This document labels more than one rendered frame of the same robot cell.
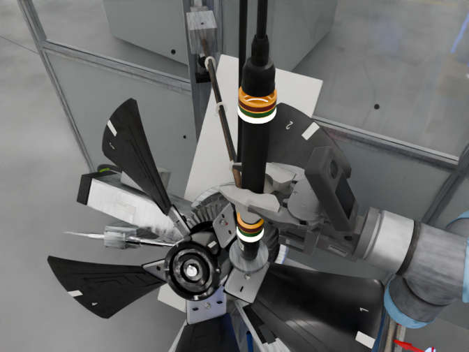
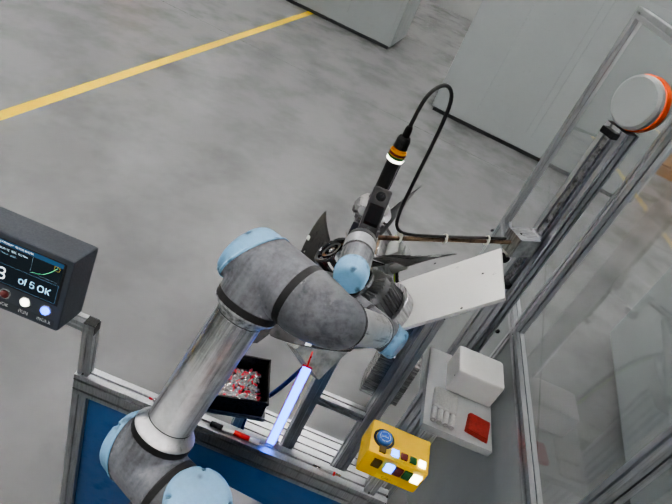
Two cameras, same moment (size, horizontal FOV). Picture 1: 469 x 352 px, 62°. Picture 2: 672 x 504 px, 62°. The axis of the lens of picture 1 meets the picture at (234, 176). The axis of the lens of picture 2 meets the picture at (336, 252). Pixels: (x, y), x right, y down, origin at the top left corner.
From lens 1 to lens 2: 1.21 m
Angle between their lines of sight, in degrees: 48
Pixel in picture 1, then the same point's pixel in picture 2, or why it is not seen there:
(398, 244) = (354, 236)
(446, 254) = (354, 249)
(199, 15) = (530, 234)
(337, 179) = (378, 203)
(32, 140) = not seen: hidden behind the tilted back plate
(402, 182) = not seen: outside the picture
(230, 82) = (482, 261)
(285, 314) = not seen: hidden behind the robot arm
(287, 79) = (496, 282)
